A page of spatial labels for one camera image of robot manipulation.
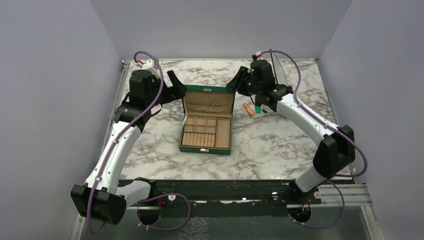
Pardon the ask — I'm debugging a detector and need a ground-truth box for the aluminium frame rail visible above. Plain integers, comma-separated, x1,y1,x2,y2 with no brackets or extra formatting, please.
69,60,132,240

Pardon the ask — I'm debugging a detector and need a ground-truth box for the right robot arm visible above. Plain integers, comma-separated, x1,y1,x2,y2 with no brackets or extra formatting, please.
226,59,356,204

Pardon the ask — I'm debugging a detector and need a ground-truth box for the small whiteboard on stand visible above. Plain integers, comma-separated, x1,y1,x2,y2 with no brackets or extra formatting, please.
270,52,288,86

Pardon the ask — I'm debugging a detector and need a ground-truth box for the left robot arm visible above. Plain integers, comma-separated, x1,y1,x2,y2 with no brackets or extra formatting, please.
70,70,187,225

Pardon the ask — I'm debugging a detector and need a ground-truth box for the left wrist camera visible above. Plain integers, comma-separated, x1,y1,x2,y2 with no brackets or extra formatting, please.
135,59,160,78

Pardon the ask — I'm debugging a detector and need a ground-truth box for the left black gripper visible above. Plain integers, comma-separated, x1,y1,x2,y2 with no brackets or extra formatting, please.
146,70,188,108

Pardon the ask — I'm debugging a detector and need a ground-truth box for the green jewelry box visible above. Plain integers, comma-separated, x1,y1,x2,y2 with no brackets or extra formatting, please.
179,85,235,156

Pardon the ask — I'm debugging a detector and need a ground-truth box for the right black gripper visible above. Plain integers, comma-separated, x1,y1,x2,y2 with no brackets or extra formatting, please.
225,67,261,98

